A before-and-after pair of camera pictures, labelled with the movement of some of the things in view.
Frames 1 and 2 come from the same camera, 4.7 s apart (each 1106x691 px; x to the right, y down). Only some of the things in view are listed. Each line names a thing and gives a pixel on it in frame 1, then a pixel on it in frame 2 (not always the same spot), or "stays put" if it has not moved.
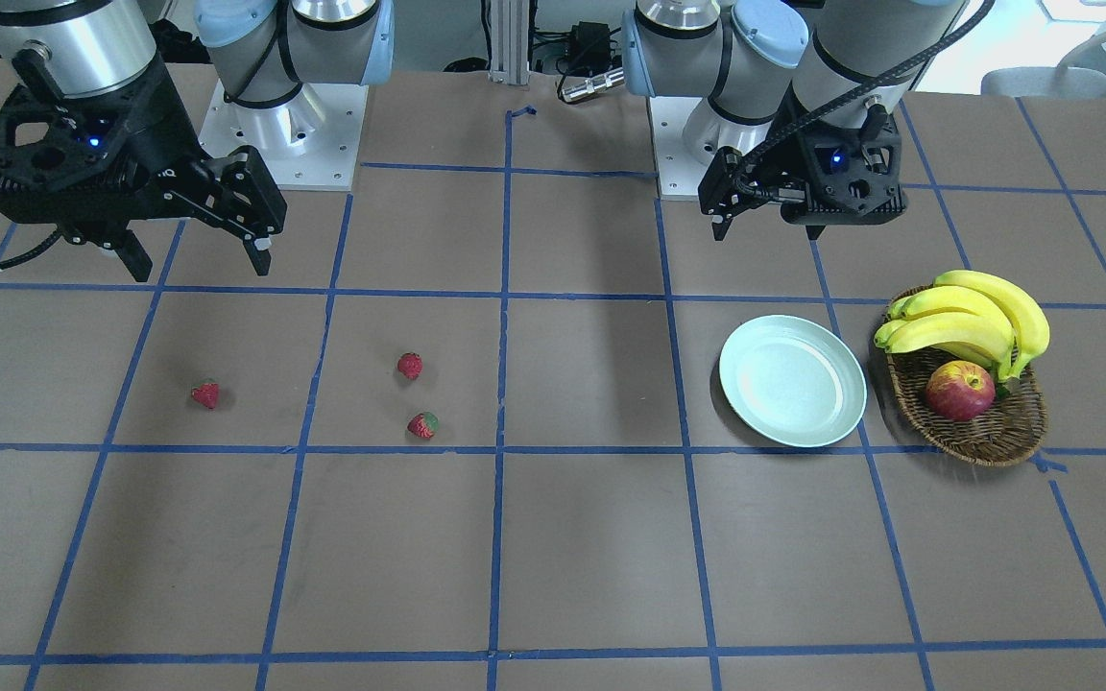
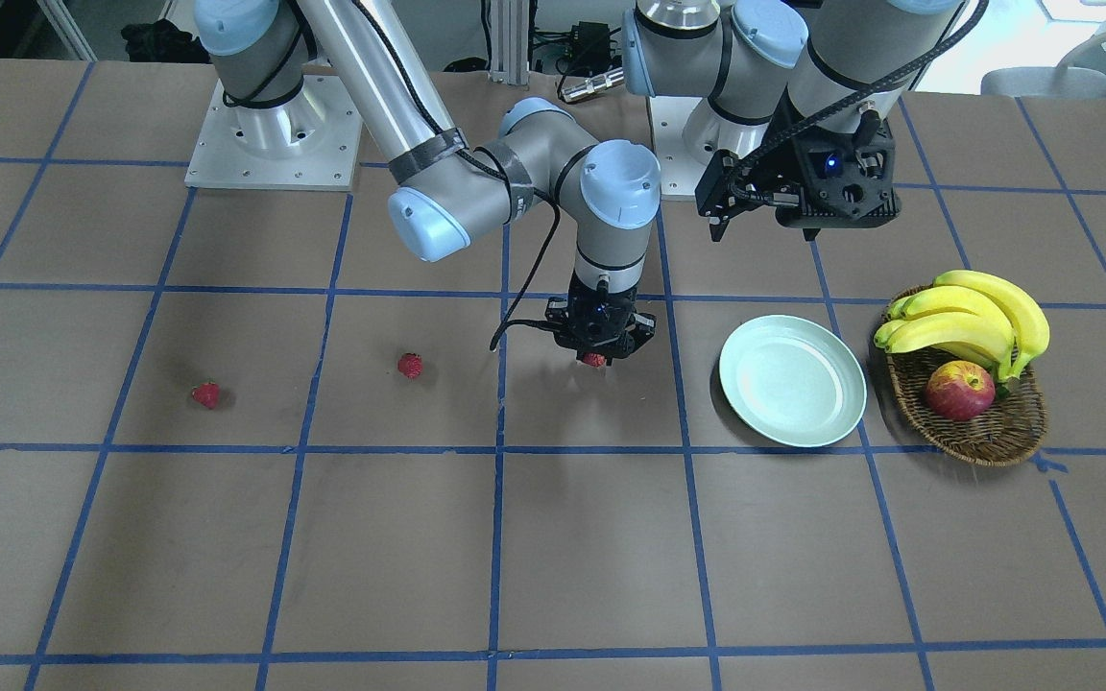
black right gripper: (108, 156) → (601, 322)
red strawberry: (205, 392) stays put
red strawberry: (410, 365) stays put
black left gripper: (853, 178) stays put
